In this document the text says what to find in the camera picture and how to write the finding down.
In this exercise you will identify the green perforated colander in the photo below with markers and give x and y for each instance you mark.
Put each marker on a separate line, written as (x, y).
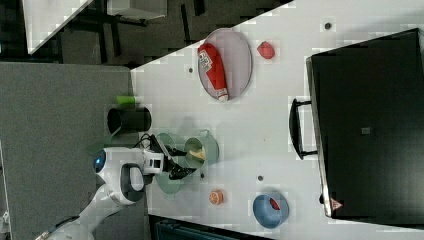
(167, 185)

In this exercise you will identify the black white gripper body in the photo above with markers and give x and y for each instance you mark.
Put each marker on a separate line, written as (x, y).
(156, 157)

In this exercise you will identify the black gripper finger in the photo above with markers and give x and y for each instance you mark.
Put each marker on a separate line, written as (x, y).
(176, 152)
(177, 172)

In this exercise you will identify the orange slice toy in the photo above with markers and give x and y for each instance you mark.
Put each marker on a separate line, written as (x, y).
(216, 197)

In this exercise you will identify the red ketchup bottle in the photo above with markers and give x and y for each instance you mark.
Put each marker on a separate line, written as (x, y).
(212, 64)

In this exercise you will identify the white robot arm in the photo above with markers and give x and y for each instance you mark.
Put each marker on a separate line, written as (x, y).
(125, 173)

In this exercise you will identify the black toaster oven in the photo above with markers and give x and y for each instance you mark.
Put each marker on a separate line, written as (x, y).
(368, 119)

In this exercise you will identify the grey round plate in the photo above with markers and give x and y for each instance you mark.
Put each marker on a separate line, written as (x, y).
(237, 59)

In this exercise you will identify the yellow banana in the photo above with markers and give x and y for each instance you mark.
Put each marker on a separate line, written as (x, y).
(200, 154)

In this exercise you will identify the black cylinder container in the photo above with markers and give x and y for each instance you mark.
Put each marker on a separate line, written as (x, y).
(124, 121)

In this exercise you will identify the red strawberry toy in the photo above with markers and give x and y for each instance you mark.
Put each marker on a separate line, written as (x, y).
(266, 50)

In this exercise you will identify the red toy in bowl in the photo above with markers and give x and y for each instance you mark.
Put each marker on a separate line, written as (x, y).
(274, 204)

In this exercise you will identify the blue bowl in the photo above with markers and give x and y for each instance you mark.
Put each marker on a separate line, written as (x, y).
(265, 215)

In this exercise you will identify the green mug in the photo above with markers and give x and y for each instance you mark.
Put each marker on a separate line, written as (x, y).
(204, 140)

